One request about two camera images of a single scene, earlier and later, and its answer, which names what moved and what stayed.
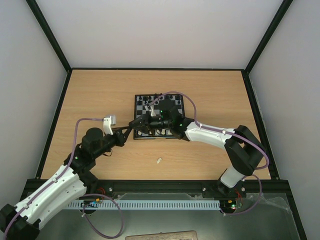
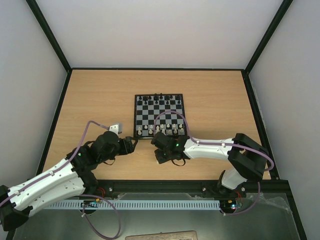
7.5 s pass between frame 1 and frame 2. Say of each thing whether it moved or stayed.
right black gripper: moved
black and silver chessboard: stayed
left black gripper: moved
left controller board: stayed
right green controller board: stayed
